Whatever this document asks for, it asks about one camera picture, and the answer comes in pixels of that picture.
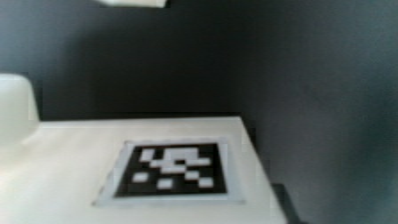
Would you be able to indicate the white front drawer tray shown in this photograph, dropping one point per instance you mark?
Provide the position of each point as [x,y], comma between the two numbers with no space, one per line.
[137,171]

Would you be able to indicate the white drawer tray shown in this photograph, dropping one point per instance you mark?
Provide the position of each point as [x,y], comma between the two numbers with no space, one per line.
[135,3]
[137,171]

